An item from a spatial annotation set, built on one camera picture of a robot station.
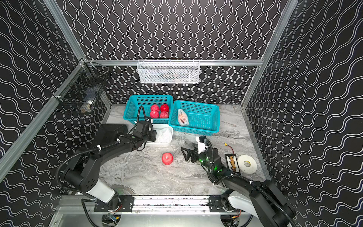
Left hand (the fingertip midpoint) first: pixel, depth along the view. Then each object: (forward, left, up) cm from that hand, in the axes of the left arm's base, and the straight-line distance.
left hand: (153, 130), depth 92 cm
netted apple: (+15, -18, -3) cm, 24 cm away
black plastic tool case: (-2, +32, -4) cm, 32 cm away
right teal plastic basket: (+21, -27, -11) cm, 36 cm away
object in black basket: (+3, +38, +15) cm, 41 cm away
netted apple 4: (+18, +3, -4) cm, 18 cm away
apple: (+24, -3, -4) cm, 25 cm away
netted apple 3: (-16, -11, -5) cm, 21 cm away
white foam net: (-2, -7, -3) cm, 8 cm away
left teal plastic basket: (+29, +23, -5) cm, 37 cm away
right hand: (-12, -23, +3) cm, 26 cm away
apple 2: (+18, -4, -4) cm, 19 cm away
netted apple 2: (+23, +4, -4) cm, 23 cm away
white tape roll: (-15, -61, -10) cm, 64 cm away
